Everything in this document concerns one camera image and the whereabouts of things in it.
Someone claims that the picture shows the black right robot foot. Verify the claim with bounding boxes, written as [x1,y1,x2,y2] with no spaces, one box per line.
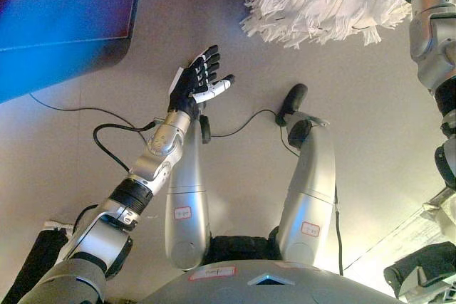
[276,83,309,127]

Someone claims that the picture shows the silver left robot leg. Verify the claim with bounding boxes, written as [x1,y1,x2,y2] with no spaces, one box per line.
[164,118,212,271]

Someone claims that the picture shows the black left robot foot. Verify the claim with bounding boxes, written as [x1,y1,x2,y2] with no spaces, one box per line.
[198,114,212,145]

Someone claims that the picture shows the white fluffy duster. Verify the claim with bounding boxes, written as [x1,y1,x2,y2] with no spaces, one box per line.
[240,0,414,51]

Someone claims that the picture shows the grey robot torso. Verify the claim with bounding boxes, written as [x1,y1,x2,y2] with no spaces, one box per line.
[142,259,396,304]

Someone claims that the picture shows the thin black floor cable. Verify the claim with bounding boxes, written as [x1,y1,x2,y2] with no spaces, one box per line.
[29,92,147,143]

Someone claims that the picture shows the thin black leg cable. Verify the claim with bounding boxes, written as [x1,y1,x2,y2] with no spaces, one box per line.
[209,109,302,158]

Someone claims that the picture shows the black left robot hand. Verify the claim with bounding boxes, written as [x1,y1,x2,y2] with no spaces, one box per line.
[167,44,236,116]

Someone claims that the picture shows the black strap with white band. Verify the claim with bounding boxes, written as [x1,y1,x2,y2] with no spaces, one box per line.
[0,219,74,304]

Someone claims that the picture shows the black robot foot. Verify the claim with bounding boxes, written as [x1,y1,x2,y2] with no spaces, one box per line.
[198,114,212,145]
[276,83,309,127]

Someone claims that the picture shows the dark glossy table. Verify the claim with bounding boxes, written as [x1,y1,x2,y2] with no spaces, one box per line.
[0,0,147,105]

